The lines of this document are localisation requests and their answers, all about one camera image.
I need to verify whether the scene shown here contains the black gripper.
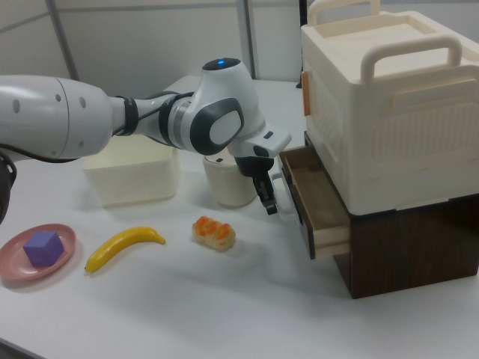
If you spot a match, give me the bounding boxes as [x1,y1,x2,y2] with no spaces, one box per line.
[234,153,279,217]

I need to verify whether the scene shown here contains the wooden drawer with white handle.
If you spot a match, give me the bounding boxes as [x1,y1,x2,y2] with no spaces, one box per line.
[269,147,351,260]

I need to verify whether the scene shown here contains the small white lidded trash can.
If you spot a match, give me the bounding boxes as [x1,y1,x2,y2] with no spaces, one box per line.
[202,148,260,209]

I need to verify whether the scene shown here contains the toy bread loaf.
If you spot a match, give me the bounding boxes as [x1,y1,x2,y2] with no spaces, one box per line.
[192,215,237,253]

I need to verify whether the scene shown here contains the orange latch on box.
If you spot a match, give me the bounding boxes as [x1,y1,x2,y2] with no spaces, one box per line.
[301,70,312,117]

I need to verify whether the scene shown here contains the cream plastic bin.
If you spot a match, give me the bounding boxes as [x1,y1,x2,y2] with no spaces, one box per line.
[82,135,180,208]

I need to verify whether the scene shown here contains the cream plastic storage box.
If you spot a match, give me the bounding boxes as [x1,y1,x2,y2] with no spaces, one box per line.
[300,0,479,216]

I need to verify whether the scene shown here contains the dark wood cabinet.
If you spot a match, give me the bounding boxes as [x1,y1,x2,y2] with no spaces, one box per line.
[304,132,479,300]

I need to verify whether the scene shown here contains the yellow toy banana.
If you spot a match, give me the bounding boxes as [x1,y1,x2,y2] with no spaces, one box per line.
[84,226,167,274]

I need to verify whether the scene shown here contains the purple cube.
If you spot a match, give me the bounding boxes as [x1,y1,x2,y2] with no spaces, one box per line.
[22,230,63,268]

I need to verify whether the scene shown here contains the pink plate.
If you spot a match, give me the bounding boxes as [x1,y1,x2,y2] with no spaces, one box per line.
[0,223,78,283]

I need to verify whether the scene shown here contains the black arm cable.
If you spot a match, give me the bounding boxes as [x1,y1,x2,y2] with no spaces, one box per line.
[112,92,198,138]

